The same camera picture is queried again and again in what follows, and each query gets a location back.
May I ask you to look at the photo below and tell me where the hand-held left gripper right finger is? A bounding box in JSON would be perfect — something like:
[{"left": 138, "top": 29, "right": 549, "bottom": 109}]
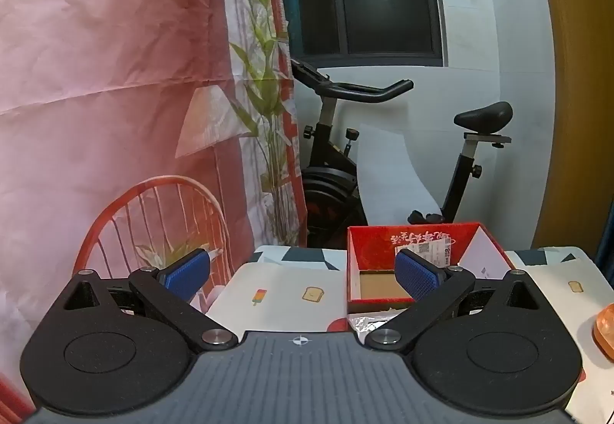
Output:
[{"left": 365, "top": 247, "right": 545, "bottom": 353}]

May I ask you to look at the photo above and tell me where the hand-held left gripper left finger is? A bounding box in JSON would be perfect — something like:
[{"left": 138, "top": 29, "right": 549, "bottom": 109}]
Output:
[{"left": 62, "top": 247, "right": 239, "bottom": 350}]

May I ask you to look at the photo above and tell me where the red cardboard box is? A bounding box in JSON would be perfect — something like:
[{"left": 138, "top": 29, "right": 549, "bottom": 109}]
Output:
[{"left": 345, "top": 221, "right": 516, "bottom": 315}]

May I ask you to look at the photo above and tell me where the crumpled foil sheet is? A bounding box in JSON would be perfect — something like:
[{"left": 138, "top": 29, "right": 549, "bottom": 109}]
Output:
[{"left": 348, "top": 309, "right": 408, "bottom": 343}]

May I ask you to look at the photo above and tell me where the white patterned tablecloth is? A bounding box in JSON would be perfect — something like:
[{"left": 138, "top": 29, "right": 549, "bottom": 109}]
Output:
[{"left": 206, "top": 245, "right": 614, "bottom": 410}]

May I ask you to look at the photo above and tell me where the white paper sheet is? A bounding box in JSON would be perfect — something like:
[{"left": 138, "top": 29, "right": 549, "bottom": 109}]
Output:
[{"left": 357, "top": 123, "right": 444, "bottom": 228}]

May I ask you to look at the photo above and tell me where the black exercise bike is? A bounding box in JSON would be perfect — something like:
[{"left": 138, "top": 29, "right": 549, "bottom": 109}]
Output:
[{"left": 290, "top": 59, "right": 514, "bottom": 249}]

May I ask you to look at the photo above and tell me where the orange round object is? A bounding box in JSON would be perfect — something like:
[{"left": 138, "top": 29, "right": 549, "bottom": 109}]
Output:
[{"left": 592, "top": 304, "right": 614, "bottom": 362}]

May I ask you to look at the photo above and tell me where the yellow wooden door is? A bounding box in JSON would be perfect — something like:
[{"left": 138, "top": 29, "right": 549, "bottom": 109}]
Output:
[{"left": 530, "top": 0, "right": 614, "bottom": 252}]

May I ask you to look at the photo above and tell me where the pink printed wall cloth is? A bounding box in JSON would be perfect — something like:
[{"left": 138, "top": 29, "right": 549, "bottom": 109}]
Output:
[{"left": 0, "top": 0, "right": 308, "bottom": 424}]

